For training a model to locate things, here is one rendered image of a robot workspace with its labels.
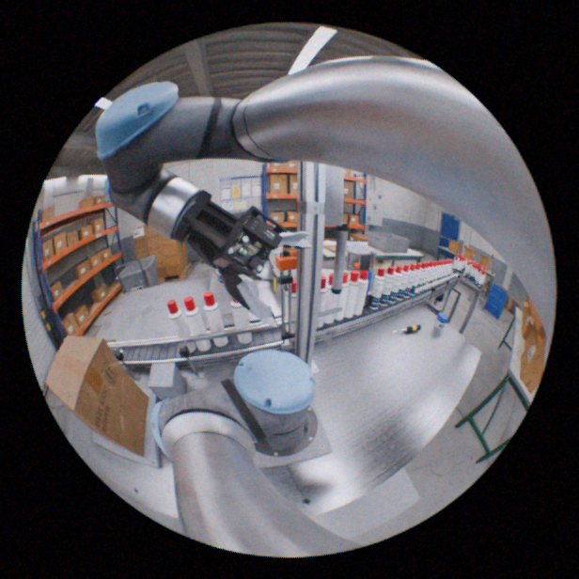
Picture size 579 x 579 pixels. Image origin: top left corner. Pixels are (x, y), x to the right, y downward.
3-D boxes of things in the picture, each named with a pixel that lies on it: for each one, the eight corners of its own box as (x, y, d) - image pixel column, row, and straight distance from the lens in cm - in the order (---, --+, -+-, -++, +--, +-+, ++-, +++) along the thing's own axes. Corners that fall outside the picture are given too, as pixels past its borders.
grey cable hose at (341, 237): (337, 289, 57) (343, 222, 51) (343, 293, 55) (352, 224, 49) (328, 290, 55) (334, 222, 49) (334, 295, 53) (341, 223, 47)
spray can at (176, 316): (196, 343, 70) (179, 296, 60) (195, 353, 67) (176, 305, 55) (184, 345, 72) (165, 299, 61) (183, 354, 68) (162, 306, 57)
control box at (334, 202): (340, 221, 56) (341, 163, 57) (342, 226, 39) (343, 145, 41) (307, 218, 56) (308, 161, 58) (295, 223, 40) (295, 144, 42)
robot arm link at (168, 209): (152, 233, 28) (183, 190, 30) (176, 246, 27) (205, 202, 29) (142, 216, 21) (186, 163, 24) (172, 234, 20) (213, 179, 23)
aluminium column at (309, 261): (305, 360, 65) (315, 139, 45) (311, 368, 62) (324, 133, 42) (294, 363, 64) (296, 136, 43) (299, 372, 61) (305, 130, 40)
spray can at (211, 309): (227, 336, 69) (215, 289, 58) (228, 346, 65) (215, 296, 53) (214, 338, 70) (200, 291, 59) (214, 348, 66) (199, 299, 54)
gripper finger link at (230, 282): (241, 315, 26) (213, 258, 24) (238, 313, 27) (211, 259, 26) (267, 299, 27) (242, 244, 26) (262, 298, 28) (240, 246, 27)
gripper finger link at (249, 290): (276, 345, 24) (245, 284, 21) (258, 334, 29) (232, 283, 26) (294, 333, 25) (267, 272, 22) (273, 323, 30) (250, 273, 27)
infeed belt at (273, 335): (401, 297, 119) (402, 291, 118) (410, 304, 116) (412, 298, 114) (115, 354, 100) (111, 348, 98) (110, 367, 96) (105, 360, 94)
